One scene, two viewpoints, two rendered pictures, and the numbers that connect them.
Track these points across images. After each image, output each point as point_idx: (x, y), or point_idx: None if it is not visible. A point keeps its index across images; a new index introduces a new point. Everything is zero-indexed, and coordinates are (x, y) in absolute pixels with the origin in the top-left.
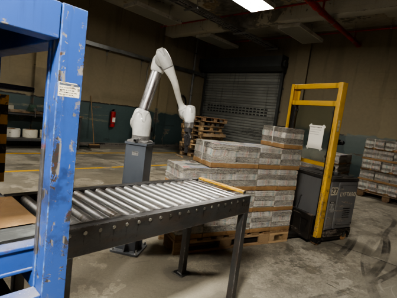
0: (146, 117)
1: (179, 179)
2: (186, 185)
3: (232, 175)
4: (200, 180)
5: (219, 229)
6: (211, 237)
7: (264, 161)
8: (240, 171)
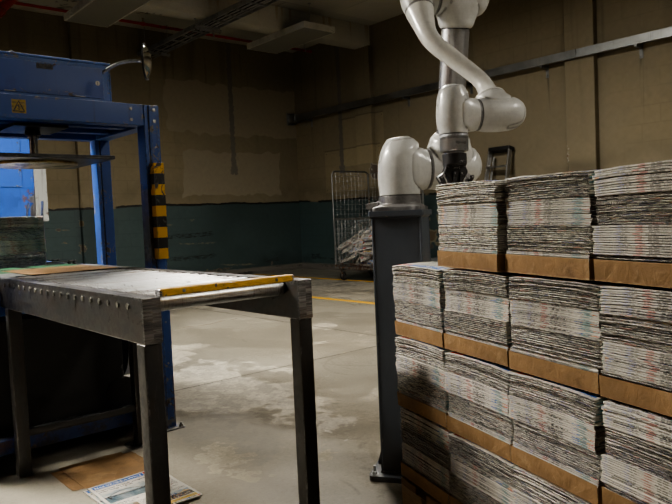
0: (384, 150)
1: None
2: None
3: (501, 305)
4: (424, 307)
5: None
6: None
7: (623, 240)
8: (525, 290)
